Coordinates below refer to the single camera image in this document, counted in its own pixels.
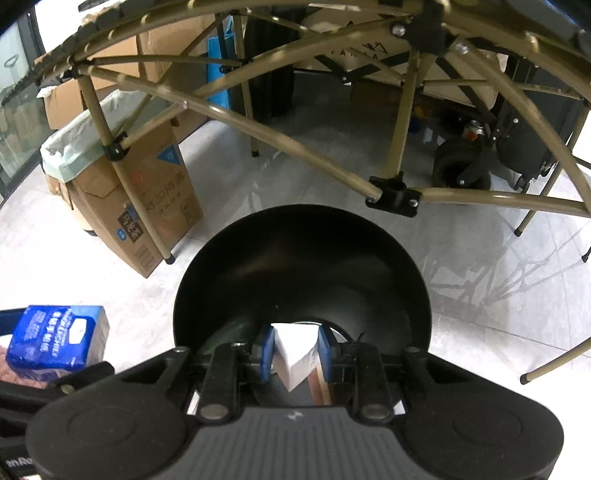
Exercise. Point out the cardboard box with green liner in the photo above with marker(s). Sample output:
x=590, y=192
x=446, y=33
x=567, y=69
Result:
x=137, y=202

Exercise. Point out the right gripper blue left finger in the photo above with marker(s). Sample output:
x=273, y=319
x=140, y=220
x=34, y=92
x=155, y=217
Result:
x=233, y=365

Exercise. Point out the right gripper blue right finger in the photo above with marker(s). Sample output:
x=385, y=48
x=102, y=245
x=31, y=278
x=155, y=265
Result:
x=356, y=368

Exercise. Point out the white foam block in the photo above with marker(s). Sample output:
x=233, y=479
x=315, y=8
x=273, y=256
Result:
x=295, y=353

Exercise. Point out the pink layered sponge block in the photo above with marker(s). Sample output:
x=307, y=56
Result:
x=321, y=392

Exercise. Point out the black round trash bin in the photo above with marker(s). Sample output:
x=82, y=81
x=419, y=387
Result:
x=309, y=264

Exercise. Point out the blue tissue pack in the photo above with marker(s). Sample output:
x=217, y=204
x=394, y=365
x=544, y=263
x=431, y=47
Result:
x=52, y=341

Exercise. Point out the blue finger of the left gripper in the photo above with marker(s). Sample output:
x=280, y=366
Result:
x=9, y=319
x=20, y=396

